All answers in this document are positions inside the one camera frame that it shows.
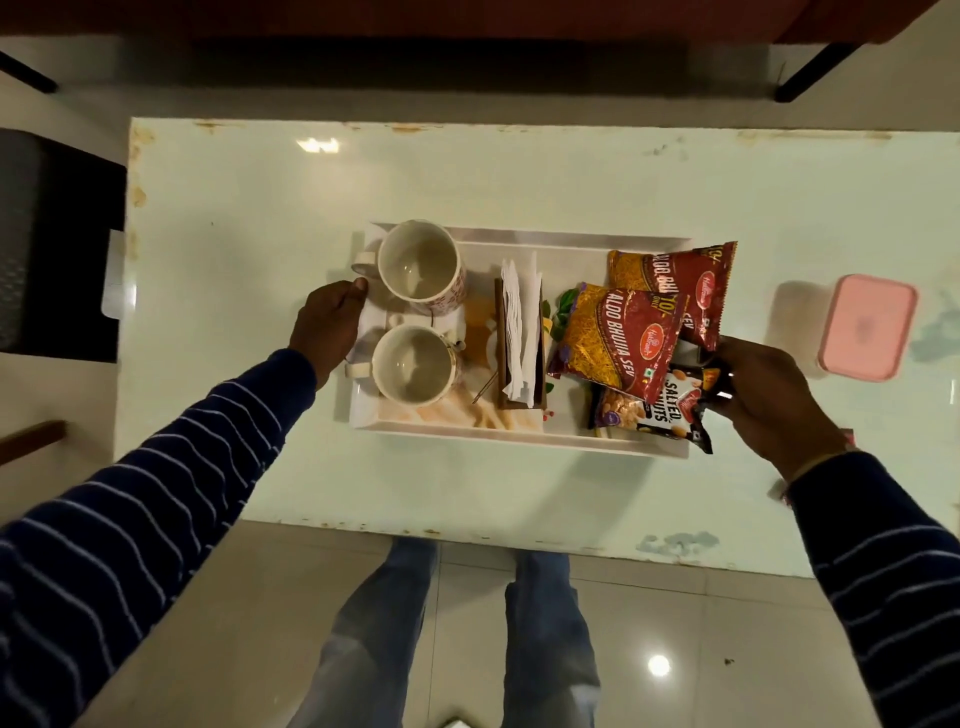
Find person's right hand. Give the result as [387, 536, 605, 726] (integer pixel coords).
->
[701, 335, 849, 481]

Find person's left hand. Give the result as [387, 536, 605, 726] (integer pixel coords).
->
[288, 277, 370, 391]

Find wooden armchair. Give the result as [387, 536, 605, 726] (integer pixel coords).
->
[0, 419, 67, 468]

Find white paper napkins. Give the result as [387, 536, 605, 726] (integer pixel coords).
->
[500, 251, 543, 410]

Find person's left leg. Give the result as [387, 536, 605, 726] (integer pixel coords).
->
[288, 536, 440, 728]

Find white floral mug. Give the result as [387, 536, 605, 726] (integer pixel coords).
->
[350, 218, 468, 316]
[343, 323, 464, 408]

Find pink container lid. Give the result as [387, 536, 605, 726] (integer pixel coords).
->
[817, 273, 919, 384]

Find person's right leg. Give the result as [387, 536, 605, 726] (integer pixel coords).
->
[502, 551, 601, 728]

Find person's right forearm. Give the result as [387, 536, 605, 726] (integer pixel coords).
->
[787, 449, 960, 728]

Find salted peanuts packet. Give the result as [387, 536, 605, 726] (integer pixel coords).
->
[588, 363, 733, 455]

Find dark plastic stool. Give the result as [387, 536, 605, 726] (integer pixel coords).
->
[0, 127, 127, 365]

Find wooden napkin holder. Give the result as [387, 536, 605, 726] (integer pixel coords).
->
[493, 277, 549, 412]

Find person's left forearm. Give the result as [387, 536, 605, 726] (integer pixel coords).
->
[0, 348, 318, 728]

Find white floral tray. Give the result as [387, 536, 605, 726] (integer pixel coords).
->
[346, 221, 695, 460]

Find red sofa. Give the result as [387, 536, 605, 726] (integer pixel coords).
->
[0, 0, 939, 104]

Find red aloo bhujia packet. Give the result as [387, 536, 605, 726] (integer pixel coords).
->
[547, 283, 688, 405]
[607, 241, 738, 352]

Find person's leg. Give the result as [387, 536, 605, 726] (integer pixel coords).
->
[288, 536, 440, 728]
[502, 551, 601, 728]

